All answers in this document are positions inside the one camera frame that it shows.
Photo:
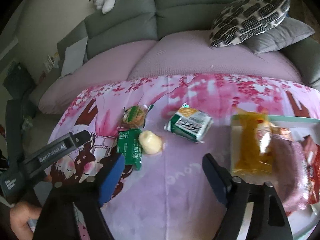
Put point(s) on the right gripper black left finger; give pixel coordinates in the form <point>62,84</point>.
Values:
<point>57,219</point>

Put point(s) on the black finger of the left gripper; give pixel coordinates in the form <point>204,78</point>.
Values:
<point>62,146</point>

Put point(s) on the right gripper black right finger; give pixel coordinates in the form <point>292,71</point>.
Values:
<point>268,221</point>

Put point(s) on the pink wafer snack packet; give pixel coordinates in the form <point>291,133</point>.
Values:
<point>292,174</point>

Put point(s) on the round green cookie packet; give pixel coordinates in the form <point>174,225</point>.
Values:
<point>135,116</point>

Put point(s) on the red patterned long packet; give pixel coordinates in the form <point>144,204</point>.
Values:
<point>311,152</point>

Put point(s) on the yellow soft bread packet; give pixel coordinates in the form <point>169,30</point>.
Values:
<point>254,157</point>

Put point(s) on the orange cream cake packet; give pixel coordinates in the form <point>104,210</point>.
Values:
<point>277,132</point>

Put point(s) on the person's hand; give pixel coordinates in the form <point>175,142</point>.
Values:
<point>26,209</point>

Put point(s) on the dark green snack packet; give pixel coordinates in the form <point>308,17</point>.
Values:
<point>128,145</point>

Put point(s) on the teal rimmed white tray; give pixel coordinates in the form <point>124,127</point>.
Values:
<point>302,222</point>

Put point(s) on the pale yellow wrapped candy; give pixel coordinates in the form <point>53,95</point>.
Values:
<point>150,142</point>

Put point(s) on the light grey square pillow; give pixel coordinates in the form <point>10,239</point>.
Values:
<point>74,57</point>

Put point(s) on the pink cartoon girl cloth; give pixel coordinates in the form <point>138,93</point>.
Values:
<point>169,197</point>

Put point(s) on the green white cracker packet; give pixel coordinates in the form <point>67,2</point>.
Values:
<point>189,123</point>

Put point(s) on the pink knitted sofa cover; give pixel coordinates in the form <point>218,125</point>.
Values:
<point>180,53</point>

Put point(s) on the grey cushion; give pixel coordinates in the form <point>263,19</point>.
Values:
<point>290,31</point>

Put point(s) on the grey green sofa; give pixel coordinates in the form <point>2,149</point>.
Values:
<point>139,20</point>

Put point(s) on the black white patterned pillow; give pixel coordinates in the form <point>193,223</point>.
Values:
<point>243,19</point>

